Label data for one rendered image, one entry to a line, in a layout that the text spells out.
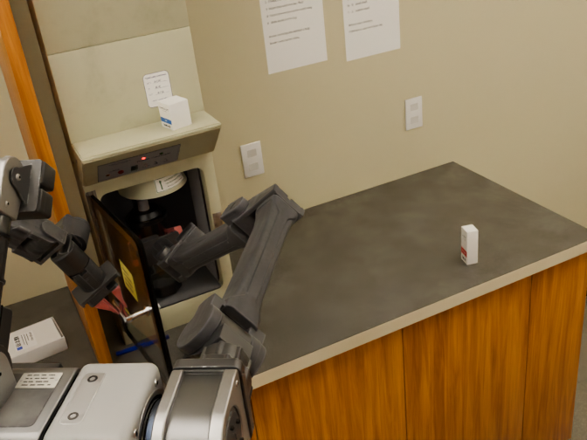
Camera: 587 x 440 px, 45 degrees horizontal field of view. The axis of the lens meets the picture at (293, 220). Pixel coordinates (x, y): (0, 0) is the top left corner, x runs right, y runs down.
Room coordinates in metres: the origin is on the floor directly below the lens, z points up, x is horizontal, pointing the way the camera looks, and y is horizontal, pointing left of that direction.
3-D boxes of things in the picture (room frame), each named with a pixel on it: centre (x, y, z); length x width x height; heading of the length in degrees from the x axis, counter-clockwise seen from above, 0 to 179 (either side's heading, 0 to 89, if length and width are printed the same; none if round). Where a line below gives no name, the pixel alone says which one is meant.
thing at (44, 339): (1.54, 0.73, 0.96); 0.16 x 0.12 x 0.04; 119
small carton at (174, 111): (1.55, 0.24, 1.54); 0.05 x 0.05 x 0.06; 37
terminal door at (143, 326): (1.37, 0.39, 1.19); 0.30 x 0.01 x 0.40; 30
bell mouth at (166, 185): (1.67, 0.35, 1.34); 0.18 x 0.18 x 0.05
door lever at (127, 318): (1.29, 0.38, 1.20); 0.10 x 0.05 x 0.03; 30
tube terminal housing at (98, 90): (1.69, 0.38, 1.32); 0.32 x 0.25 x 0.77; 113
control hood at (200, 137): (1.52, 0.31, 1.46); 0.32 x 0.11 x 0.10; 113
